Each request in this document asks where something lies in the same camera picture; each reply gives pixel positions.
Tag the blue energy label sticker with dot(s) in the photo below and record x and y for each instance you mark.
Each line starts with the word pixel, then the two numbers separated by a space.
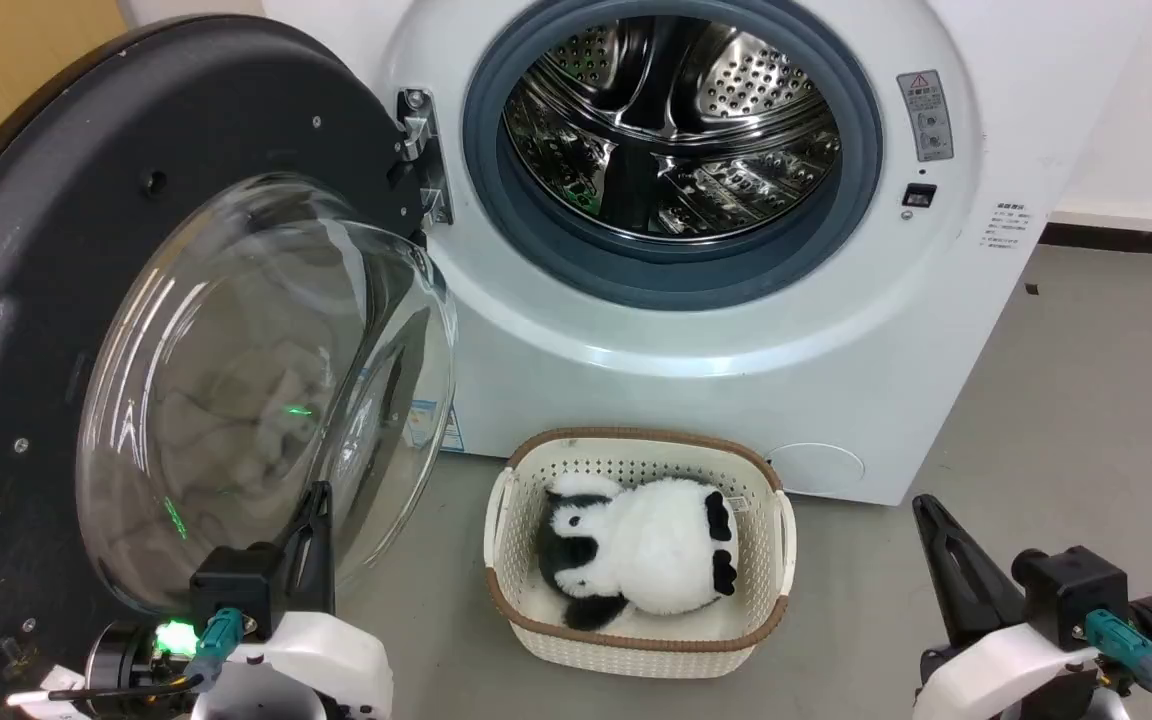
pixel 431 425

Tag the black door lock slot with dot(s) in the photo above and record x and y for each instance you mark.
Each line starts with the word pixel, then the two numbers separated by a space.
pixel 919 195

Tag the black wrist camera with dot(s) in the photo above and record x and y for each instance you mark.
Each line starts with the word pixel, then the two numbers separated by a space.
pixel 236 585
pixel 1071 595

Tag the cream plastic laundry basket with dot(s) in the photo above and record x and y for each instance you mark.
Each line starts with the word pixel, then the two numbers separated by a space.
pixel 636 645

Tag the white front-load washing machine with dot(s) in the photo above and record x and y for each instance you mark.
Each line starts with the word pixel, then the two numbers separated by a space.
pixel 696 340

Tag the black baseboard strip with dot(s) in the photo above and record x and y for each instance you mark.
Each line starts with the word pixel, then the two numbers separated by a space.
pixel 1126 240

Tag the metal door hinge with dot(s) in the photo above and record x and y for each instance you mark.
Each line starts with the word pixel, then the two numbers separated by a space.
pixel 420 140

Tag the small printed text sticker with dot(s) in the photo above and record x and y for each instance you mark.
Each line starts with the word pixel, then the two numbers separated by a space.
pixel 1008 228

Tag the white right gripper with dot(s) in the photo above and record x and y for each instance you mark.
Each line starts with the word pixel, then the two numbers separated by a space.
pixel 1006 675

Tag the plush panda toy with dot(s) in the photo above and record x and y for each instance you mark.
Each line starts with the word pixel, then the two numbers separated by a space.
pixel 651 550

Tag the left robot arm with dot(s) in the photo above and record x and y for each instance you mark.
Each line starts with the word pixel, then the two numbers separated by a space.
pixel 121 655

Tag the round white filter cover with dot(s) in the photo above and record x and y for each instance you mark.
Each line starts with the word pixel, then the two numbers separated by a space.
pixel 816 468

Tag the yellow wooden panel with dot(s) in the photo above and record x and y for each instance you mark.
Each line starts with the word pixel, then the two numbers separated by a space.
pixel 6 70

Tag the grey warning label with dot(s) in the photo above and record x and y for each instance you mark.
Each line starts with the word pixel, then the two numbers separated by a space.
pixel 926 115

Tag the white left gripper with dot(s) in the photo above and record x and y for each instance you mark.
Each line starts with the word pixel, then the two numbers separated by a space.
pixel 321 660

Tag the stainless steel washer drum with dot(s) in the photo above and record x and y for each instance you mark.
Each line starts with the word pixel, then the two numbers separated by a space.
pixel 671 125

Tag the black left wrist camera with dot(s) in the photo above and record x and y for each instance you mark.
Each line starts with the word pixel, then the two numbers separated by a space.
pixel 236 585

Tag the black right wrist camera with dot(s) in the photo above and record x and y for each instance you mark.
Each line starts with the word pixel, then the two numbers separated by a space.
pixel 1071 595

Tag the black washer door with glass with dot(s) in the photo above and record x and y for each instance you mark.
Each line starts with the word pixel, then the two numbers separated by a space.
pixel 26 300

